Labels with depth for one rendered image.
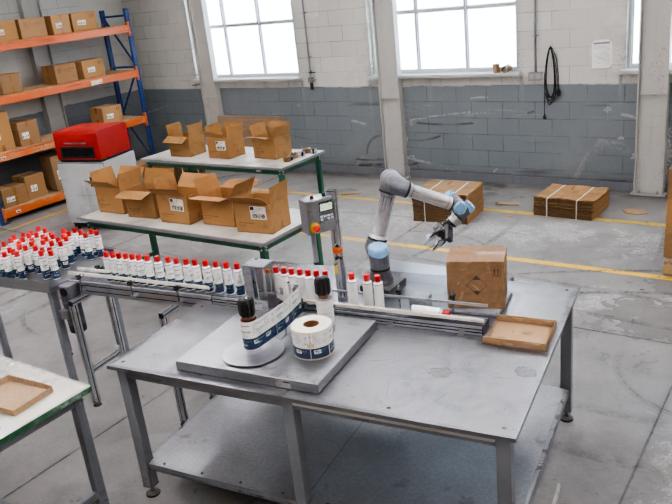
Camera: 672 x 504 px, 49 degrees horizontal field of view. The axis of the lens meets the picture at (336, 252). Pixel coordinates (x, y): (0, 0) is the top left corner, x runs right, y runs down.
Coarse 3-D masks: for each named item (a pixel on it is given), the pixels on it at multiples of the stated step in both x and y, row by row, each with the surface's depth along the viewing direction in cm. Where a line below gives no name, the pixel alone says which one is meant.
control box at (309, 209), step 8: (304, 200) 392; (312, 200) 390; (320, 200) 392; (304, 208) 391; (312, 208) 390; (304, 216) 394; (312, 216) 392; (304, 224) 397; (312, 224) 393; (320, 224) 395; (328, 224) 398; (304, 232) 400; (312, 232) 394; (320, 232) 397
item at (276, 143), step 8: (256, 128) 828; (264, 128) 837; (272, 128) 835; (280, 128) 802; (288, 128) 814; (256, 136) 827; (264, 136) 837; (272, 136) 838; (280, 136) 809; (288, 136) 819; (256, 144) 820; (264, 144) 812; (272, 144) 805; (280, 144) 810; (288, 144) 820; (256, 152) 824; (264, 152) 816; (272, 152) 809; (280, 152) 812; (288, 152) 822
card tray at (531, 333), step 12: (504, 324) 373; (516, 324) 372; (528, 324) 370; (540, 324) 368; (552, 324) 365; (492, 336) 362; (504, 336) 361; (516, 336) 360; (528, 336) 358; (540, 336) 357; (528, 348) 347; (540, 348) 345
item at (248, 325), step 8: (248, 296) 353; (240, 304) 350; (248, 304) 350; (240, 312) 351; (248, 312) 350; (240, 320) 355; (248, 320) 353; (248, 328) 353; (256, 328) 355; (248, 336) 354; (256, 336) 356; (248, 344) 356; (256, 344) 357; (248, 352) 358; (256, 352) 358
